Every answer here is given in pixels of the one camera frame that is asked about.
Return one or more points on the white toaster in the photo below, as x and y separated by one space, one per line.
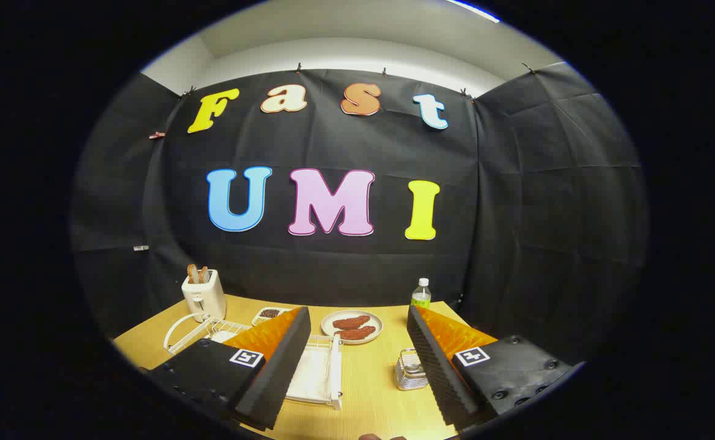
208 299

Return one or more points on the white divided snack tray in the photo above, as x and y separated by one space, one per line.
284 313

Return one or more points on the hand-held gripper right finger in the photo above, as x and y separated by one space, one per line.
437 373

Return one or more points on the green tea bottle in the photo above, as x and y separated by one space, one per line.
421 296

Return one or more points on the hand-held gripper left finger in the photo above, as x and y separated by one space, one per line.
278 379

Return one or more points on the toasted bread slice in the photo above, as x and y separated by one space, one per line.
203 275
192 275

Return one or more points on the red-brown meat piece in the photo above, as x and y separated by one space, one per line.
355 333
351 322

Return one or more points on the beige round dish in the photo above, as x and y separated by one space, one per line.
328 327

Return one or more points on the black backdrop cloth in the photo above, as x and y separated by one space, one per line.
333 275

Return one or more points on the pile of dark beans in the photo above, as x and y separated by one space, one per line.
269 313

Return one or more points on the white drain tray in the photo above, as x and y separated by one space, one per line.
315 373

